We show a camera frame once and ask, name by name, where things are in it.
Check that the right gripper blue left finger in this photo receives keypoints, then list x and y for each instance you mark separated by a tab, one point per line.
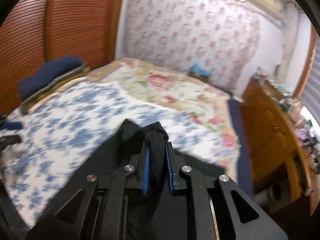
145	155

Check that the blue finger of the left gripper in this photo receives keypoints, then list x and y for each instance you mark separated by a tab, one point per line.
11	126

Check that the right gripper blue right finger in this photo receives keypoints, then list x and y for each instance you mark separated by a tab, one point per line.
173	169

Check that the black printed t-shirt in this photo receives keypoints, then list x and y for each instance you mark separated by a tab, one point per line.
103	198

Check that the beaded cushion mat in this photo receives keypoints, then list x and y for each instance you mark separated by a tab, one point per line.
51	87

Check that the blue floral white cloth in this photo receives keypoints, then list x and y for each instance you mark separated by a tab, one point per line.
65	131

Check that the navy folded blanket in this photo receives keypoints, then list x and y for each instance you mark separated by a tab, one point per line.
46	74

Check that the pink floral bedspread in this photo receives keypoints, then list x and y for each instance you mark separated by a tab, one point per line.
204	104

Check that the navy bed sheet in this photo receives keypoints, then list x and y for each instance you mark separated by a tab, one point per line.
243	168

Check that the blue item on box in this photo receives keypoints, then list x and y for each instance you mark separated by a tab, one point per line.
197	71

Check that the wooden sideboard cabinet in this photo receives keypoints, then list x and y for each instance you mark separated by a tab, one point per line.
275	152

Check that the brown louvered wardrobe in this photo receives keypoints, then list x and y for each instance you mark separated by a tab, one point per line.
36	31

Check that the pink circle patterned curtain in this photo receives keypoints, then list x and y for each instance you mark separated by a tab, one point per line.
220	36

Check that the beige side window curtain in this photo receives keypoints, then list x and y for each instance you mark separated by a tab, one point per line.
290	36

